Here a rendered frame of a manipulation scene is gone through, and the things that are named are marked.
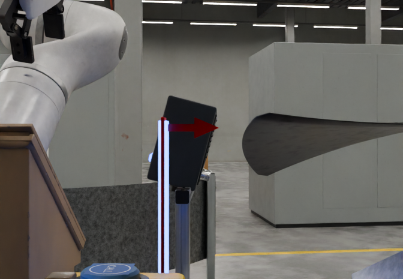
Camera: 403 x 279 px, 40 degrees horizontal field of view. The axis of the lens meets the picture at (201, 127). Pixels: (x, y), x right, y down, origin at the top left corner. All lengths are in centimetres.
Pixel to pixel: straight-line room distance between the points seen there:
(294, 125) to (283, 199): 625
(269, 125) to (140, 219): 189
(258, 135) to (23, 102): 40
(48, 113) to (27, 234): 23
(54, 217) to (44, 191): 5
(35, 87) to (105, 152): 566
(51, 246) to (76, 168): 578
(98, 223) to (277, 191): 463
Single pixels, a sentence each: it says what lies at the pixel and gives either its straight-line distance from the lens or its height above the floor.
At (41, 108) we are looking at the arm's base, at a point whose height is 121.
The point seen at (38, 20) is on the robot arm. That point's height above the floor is 137.
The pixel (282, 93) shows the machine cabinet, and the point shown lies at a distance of 677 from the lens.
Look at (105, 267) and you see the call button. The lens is 40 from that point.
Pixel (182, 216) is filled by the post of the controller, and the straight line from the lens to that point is 117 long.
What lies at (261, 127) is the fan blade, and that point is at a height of 118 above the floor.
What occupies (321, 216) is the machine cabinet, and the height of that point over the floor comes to 13.
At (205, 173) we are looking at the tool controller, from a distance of 124.
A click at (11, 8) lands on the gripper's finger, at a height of 134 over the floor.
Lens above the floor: 118
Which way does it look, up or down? level
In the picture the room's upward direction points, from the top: straight up
